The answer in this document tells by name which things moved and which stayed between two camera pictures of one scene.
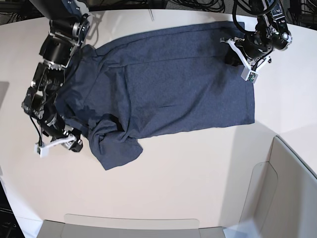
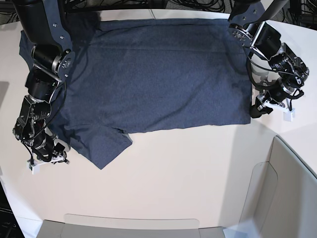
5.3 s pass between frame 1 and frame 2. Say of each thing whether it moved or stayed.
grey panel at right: stayed
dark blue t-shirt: moved
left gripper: moved
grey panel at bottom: stayed
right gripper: moved
